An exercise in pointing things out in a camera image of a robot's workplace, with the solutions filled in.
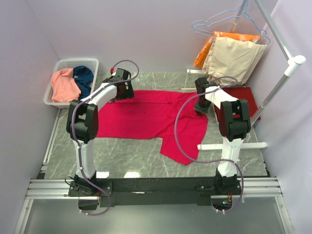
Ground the pink red t shirt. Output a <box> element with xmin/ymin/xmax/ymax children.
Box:
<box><xmin>97</xmin><ymin>90</ymin><xmax>208</xmax><ymax>165</ymax></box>

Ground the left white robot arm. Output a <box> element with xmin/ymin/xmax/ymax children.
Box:
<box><xmin>66</xmin><ymin>68</ymin><xmax>135</xmax><ymax>196</ymax></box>

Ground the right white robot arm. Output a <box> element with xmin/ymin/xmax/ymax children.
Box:
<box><xmin>194</xmin><ymin>77</ymin><xmax>251</xmax><ymax>195</ymax></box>

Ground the white plastic laundry basket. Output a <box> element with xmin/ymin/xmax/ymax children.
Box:
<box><xmin>43</xmin><ymin>58</ymin><xmax>99</xmax><ymax>109</ymax></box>

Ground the dark blue t shirt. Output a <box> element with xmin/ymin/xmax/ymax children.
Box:
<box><xmin>73</xmin><ymin>66</ymin><xmax>94</xmax><ymax>100</ymax></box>

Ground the folded dark red t shirt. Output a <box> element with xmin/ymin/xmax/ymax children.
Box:
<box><xmin>213</xmin><ymin>87</ymin><xmax>257</xmax><ymax>122</ymax></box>

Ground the orange hanging garment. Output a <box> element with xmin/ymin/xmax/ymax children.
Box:
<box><xmin>194</xmin><ymin>31</ymin><xmax>262</xmax><ymax>69</ymax></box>

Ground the beige hanging garment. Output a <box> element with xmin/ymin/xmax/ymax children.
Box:
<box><xmin>202</xmin><ymin>37</ymin><xmax>267</xmax><ymax>86</ymax></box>

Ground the salmon pink t shirt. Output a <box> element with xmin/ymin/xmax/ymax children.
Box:
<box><xmin>51</xmin><ymin>68</ymin><xmax>81</xmax><ymax>103</ymax></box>

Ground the black base beam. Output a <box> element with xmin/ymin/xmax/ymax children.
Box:
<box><xmin>68</xmin><ymin>176</ymin><xmax>241</xmax><ymax>210</ymax></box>

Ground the metal clothes rack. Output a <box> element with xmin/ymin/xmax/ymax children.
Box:
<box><xmin>197</xmin><ymin>0</ymin><xmax>312</xmax><ymax>164</ymax></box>

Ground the blue wire hanger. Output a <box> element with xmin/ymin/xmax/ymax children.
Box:
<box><xmin>191</xmin><ymin>0</ymin><xmax>271</xmax><ymax>45</ymax></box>

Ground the aluminium rail frame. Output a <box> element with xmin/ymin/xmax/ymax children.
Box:
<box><xmin>13</xmin><ymin>176</ymin><xmax>294</xmax><ymax>234</ymax></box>

